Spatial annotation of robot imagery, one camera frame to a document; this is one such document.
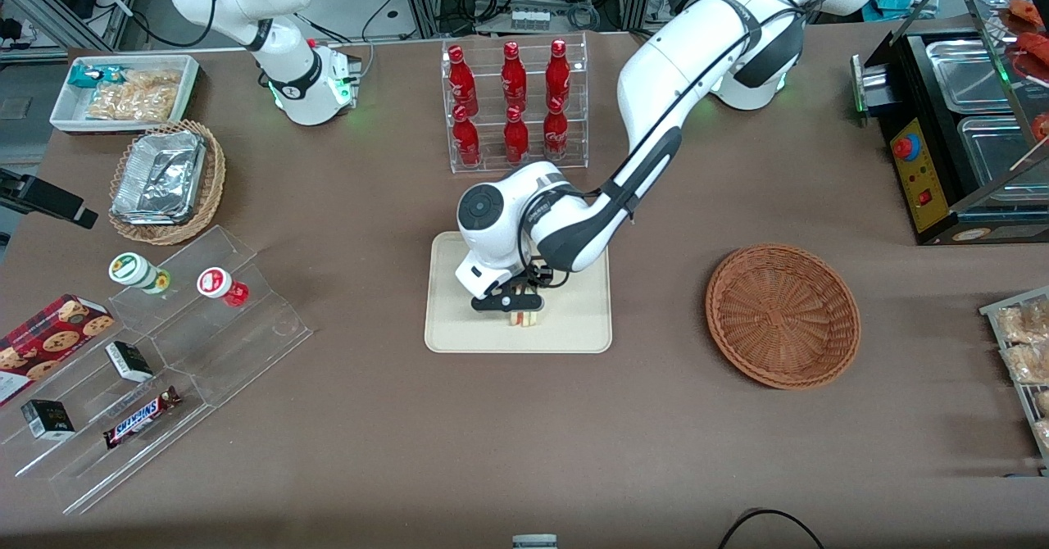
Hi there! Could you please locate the beige plastic tray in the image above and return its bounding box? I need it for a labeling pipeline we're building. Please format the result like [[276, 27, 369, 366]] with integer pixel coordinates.
[[424, 230, 614, 355]]

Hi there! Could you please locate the round brown wicker basket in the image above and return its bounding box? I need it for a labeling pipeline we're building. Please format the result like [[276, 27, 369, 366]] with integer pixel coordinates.
[[705, 243, 862, 391]]

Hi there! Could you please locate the oval light wicker basket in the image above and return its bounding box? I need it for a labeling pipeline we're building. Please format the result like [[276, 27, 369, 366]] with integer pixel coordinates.
[[107, 119, 228, 247]]

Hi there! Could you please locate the red cola bottle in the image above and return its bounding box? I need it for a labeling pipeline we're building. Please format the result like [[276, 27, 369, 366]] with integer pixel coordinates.
[[447, 44, 479, 116], [503, 105, 531, 166], [543, 97, 570, 162], [501, 41, 529, 112], [452, 105, 483, 168], [546, 39, 572, 109]]

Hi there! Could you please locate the clear acrylic bottle rack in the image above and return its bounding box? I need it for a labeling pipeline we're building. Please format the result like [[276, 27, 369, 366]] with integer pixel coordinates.
[[441, 33, 589, 175]]

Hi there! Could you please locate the clear acrylic tiered stand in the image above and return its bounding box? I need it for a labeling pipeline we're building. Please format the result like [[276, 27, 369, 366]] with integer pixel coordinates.
[[0, 224, 316, 516]]

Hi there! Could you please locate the red lidded cup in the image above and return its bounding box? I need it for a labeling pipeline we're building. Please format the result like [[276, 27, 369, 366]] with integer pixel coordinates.
[[197, 266, 251, 308]]

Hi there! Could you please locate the aluminium foil container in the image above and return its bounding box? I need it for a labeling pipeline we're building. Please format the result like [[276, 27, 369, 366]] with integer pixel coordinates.
[[110, 129, 207, 227]]

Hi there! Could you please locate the green lidded cup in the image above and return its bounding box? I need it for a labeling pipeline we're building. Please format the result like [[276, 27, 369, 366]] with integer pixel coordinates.
[[108, 252, 172, 296]]

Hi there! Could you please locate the small black box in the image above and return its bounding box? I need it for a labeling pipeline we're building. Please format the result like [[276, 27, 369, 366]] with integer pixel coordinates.
[[104, 340, 155, 384], [20, 398, 77, 441]]

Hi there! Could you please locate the Snickers chocolate bar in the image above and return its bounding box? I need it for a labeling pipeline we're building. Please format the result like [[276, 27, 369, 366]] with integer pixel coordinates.
[[102, 385, 184, 451]]

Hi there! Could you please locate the clear bag of crackers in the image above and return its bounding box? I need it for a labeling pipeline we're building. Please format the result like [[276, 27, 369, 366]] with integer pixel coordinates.
[[84, 69, 184, 123]]

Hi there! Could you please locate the black food warmer cabinet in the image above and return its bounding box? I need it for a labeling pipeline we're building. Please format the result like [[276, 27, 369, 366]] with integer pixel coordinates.
[[850, 0, 1049, 247]]

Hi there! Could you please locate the red plaid cookie box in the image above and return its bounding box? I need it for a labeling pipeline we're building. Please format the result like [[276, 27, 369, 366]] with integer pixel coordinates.
[[0, 293, 116, 409]]

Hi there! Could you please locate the teal snack packet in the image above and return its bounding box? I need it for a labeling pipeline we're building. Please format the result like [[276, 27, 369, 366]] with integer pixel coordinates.
[[67, 63, 125, 90]]

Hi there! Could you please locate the white rectangular snack bin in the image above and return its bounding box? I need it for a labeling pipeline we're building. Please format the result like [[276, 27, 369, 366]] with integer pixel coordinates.
[[49, 54, 202, 135]]

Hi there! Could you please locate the steel warmer pan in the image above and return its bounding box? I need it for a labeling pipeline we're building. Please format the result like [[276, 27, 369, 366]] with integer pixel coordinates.
[[924, 38, 1019, 115], [956, 114, 1049, 187]]

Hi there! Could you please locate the black cable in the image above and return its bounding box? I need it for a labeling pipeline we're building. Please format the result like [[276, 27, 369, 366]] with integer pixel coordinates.
[[718, 508, 825, 549]]

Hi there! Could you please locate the grey wire rack tray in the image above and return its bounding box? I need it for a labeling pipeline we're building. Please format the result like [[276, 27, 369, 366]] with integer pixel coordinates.
[[979, 286, 1049, 473]]

